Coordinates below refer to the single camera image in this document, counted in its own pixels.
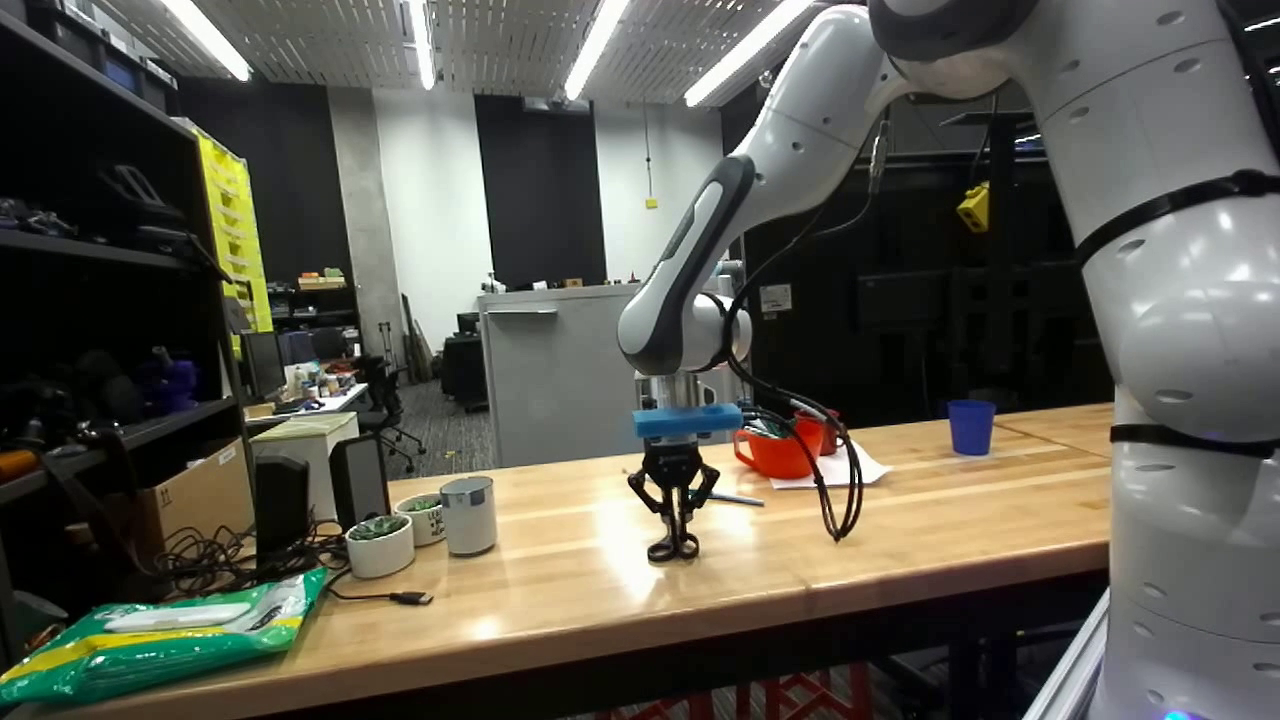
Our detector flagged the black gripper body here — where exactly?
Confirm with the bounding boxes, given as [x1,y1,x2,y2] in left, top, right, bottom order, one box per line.
[643,439,709,488]

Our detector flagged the orange red bowl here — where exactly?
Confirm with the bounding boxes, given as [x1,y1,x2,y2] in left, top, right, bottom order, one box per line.
[728,422,823,486]

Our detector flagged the grey metal cabinet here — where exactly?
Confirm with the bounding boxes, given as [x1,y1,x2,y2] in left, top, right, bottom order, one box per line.
[476,280,643,471]

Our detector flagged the white paper sheet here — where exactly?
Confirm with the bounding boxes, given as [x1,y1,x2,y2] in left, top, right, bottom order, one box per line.
[764,437,894,495]

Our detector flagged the white cylindrical cup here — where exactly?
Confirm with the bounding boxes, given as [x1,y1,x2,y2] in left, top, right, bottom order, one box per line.
[438,471,499,561]

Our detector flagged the small white cup green contents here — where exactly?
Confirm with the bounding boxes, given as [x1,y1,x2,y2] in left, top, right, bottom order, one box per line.
[394,492,451,551]

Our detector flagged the red plastic crate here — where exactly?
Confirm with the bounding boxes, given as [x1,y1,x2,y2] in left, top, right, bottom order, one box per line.
[625,662,887,720]

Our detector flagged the white bowl green contents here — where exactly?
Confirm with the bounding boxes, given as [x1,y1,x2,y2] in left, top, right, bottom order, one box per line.
[341,512,421,585]

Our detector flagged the black office chair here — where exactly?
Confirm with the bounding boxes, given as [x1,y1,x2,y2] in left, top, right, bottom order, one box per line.
[352,351,433,477]

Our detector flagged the blue plastic cup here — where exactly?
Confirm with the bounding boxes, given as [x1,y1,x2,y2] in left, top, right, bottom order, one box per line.
[942,395,1000,460]

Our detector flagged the black flat speaker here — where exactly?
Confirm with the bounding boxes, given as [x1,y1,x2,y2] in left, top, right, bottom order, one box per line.
[328,431,394,534]

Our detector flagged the black box speaker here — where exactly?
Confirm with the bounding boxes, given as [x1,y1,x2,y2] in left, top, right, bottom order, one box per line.
[253,456,315,565]

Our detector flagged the yellow hanging tag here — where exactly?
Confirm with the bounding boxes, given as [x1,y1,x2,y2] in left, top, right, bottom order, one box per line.
[953,176,996,242]

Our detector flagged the ceiling light strip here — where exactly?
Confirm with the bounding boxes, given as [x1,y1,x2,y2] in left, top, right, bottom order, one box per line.
[559,0,632,110]
[394,0,438,98]
[680,0,821,111]
[155,0,256,88]

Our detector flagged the cardboard box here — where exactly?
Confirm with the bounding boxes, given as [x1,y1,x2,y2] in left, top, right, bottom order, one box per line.
[133,437,259,565]

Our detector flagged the yellow bin rack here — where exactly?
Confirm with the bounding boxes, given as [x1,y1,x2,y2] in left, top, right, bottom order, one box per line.
[194,127,280,336]

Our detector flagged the green wipes package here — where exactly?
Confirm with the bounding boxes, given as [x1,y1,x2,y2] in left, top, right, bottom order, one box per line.
[0,565,334,711]

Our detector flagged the black shelf unit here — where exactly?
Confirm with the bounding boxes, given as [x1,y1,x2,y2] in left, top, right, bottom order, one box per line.
[0,0,253,632]

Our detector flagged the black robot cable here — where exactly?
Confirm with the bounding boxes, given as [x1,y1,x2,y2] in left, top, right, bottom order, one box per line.
[714,134,871,548]

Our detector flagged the black usb cable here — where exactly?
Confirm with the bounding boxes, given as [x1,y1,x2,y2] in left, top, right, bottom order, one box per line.
[328,571,438,612]

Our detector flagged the tangled black cables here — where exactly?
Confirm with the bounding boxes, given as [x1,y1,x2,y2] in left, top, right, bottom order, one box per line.
[133,517,352,591]

